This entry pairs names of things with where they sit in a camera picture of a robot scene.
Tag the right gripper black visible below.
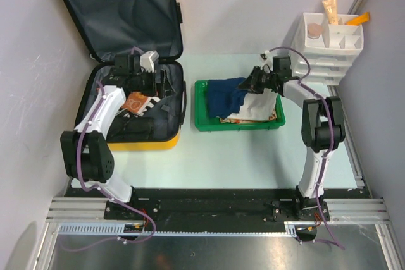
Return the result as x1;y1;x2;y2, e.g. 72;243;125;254
236;66;277;95

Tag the black white striped cloth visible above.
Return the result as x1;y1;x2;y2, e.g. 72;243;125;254
116;97;161;118

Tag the white cloth garment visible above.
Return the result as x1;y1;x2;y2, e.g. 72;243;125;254
227;89;278;121

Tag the navy blue cloth garment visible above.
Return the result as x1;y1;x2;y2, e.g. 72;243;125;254
206;77;247;119

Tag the orange rabbit print towel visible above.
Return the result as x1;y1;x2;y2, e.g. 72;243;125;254
121;92;151;116

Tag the floral cloth pouch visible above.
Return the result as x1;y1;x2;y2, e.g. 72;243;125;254
220;110;277;124

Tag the green plastic tray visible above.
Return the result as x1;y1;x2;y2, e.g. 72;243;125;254
194;80;286;132

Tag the yellow Pikachu hard-shell suitcase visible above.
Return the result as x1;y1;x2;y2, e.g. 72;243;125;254
63;0;186;150

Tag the white plastic drawer organizer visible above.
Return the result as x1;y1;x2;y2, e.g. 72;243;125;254
289;13;364;86

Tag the pink round cosmetic jar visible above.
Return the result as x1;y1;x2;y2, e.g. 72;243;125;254
307;23;323;39

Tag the beige cosmetic tube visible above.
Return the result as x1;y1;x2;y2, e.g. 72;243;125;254
322;0;339;25

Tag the orange cosmetic tube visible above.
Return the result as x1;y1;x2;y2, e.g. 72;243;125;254
345;12;370;26

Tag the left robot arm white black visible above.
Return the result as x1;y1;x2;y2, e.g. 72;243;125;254
60;51;164;219

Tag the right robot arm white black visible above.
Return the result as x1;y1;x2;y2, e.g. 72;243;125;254
238;56;346;221

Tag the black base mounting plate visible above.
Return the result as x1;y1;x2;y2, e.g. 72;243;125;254
64;187;371;223

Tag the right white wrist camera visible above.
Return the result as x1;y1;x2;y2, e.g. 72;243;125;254
259;50;273;65

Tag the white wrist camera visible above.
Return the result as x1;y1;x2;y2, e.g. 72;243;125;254
259;50;273;65
140;51;159;73

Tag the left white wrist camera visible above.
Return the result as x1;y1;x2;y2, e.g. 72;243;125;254
140;51;159;73

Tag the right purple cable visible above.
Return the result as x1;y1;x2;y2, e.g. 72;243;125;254
268;47;346;250

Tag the grey slotted cable duct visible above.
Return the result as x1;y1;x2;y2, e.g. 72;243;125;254
58;221;323;238

